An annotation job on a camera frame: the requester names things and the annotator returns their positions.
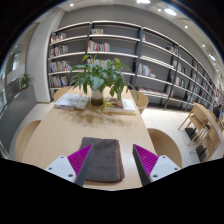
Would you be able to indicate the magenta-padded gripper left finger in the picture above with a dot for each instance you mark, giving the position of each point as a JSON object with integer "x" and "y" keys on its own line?
{"x": 63, "y": 166}

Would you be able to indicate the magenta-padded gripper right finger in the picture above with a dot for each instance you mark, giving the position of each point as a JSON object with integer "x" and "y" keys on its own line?
{"x": 161, "y": 166}

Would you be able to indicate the zigzag striped grey-backed towel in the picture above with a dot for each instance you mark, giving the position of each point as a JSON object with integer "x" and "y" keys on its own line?
{"x": 106, "y": 156}

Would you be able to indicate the round-backed light wood chair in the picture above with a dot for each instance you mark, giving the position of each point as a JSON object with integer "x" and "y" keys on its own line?
{"x": 61, "y": 92}
{"x": 141, "y": 100}
{"x": 165, "y": 145}
{"x": 26, "y": 136}

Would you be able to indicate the white cover book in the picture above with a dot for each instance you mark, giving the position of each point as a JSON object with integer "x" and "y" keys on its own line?
{"x": 71, "y": 101}

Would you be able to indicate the yellow cover book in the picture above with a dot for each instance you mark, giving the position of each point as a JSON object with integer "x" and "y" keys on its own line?
{"x": 120, "y": 106}

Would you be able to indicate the green potted plant white pot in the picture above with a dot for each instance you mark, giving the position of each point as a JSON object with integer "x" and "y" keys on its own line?
{"x": 96, "y": 96}

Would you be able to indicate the small leafy floor plant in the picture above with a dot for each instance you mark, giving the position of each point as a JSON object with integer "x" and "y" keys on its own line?
{"x": 26, "y": 80}

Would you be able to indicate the grey bookshelf unit with books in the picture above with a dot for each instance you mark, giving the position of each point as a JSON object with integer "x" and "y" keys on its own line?
{"x": 113, "y": 43}

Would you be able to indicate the group of ceiling lights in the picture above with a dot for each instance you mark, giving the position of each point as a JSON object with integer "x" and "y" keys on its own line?
{"x": 170, "y": 11}

